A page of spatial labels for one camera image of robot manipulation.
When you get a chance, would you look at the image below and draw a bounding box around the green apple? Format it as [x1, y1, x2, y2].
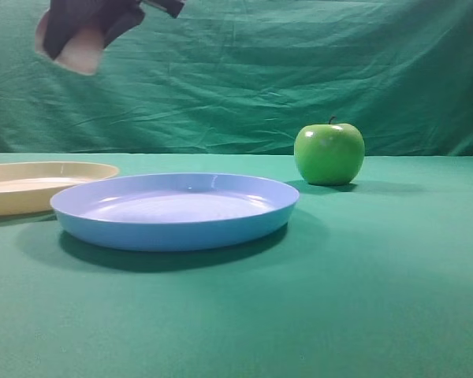
[293, 116, 366, 186]

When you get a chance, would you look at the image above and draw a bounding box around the green backdrop cloth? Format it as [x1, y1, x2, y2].
[0, 1, 473, 156]

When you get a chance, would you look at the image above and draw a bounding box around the yellow plastic plate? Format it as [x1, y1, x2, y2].
[0, 161, 120, 216]

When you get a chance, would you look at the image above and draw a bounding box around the green table cloth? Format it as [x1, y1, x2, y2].
[0, 154, 473, 377]

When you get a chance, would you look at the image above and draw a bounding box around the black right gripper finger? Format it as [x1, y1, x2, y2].
[101, 5, 145, 48]

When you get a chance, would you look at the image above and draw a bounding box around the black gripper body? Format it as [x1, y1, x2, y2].
[98, 0, 184, 18]

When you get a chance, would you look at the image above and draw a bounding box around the blue plastic plate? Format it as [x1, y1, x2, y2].
[50, 172, 300, 253]

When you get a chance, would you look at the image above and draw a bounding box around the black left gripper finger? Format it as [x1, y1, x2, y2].
[42, 0, 99, 60]

